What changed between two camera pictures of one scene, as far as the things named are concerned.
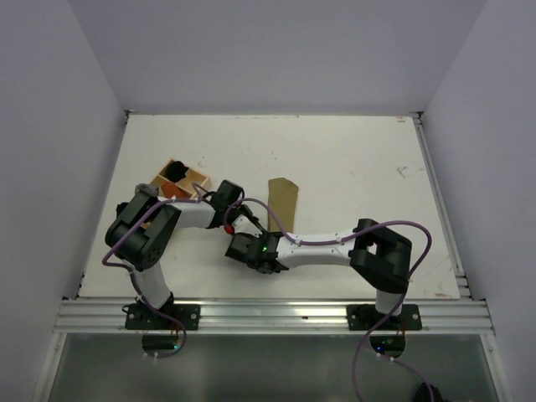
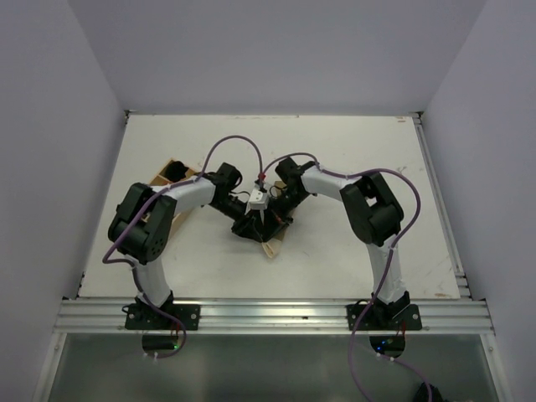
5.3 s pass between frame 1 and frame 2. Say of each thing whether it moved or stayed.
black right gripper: moved
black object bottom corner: stayed
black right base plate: stayed
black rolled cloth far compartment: stayed
